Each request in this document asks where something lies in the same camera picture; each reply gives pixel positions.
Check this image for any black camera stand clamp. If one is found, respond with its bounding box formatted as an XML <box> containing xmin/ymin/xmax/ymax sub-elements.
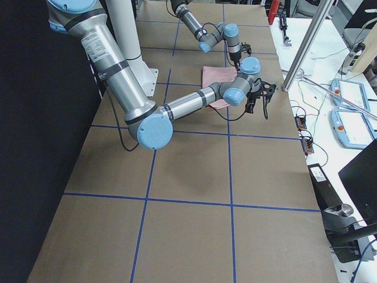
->
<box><xmin>321</xmin><ymin>204</ymin><xmax>376</xmax><ymax>263</ymax></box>

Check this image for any lower blue teach pendant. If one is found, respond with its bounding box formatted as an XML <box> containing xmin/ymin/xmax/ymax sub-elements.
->
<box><xmin>330</xmin><ymin>109</ymin><xmax>376</xmax><ymax>150</ymax></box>

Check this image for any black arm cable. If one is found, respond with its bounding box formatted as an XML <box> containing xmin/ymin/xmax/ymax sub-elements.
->
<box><xmin>108</xmin><ymin>78</ymin><xmax>270</xmax><ymax>153</ymax></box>
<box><xmin>164</xmin><ymin>0</ymin><xmax>251</xmax><ymax>67</ymax></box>

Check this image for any orange connector board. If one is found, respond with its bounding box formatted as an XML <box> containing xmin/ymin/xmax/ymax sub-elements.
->
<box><xmin>300</xmin><ymin>137</ymin><xmax>314</xmax><ymax>156</ymax></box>
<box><xmin>295</xmin><ymin>116</ymin><xmax>307</xmax><ymax>131</ymax></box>

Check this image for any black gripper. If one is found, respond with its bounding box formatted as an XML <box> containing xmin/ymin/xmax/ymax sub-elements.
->
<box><xmin>245</xmin><ymin>78</ymin><xmax>277</xmax><ymax>114</ymax></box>
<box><xmin>229</xmin><ymin>42</ymin><xmax>252</xmax><ymax>71</ymax></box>

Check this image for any aluminium frame post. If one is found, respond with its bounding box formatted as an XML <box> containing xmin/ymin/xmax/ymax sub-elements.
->
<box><xmin>282</xmin><ymin>0</ymin><xmax>333</xmax><ymax>92</ymax></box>

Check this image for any blue teach pendant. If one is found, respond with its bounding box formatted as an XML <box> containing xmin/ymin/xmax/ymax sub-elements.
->
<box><xmin>330</xmin><ymin>78</ymin><xmax>371</xmax><ymax>112</ymax></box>
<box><xmin>330</xmin><ymin>109</ymin><xmax>376</xmax><ymax>150</ymax></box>

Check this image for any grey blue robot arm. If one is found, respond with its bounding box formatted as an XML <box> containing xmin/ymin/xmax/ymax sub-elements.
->
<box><xmin>47</xmin><ymin>1</ymin><xmax>276</xmax><ymax>150</ymax></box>
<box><xmin>170</xmin><ymin>1</ymin><xmax>244</xmax><ymax>71</ymax></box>

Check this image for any lower orange connector board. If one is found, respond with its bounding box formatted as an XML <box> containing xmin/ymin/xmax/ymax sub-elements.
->
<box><xmin>300</xmin><ymin>137</ymin><xmax>314</xmax><ymax>156</ymax></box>

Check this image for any black monitor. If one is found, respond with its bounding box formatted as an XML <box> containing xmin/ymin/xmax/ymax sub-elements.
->
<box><xmin>338</xmin><ymin>140</ymin><xmax>377</xmax><ymax>224</ymax></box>

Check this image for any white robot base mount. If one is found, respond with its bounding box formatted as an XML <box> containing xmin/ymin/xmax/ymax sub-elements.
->
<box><xmin>105</xmin><ymin>0</ymin><xmax>158</xmax><ymax>97</ymax></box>

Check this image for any upper blue teach pendant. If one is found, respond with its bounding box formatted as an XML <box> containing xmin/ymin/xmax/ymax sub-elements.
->
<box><xmin>330</xmin><ymin>78</ymin><xmax>371</xmax><ymax>112</ymax></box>

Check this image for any upper orange connector board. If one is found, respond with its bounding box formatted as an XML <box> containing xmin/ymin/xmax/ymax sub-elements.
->
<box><xmin>295</xmin><ymin>116</ymin><xmax>307</xmax><ymax>131</ymax></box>

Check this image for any black power box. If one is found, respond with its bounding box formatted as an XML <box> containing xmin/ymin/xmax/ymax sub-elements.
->
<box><xmin>308</xmin><ymin>163</ymin><xmax>342</xmax><ymax>210</ymax></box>

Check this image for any pink Snoopy t-shirt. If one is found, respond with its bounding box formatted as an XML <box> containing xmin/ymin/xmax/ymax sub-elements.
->
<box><xmin>201</xmin><ymin>65</ymin><xmax>240</xmax><ymax>110</ymax></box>

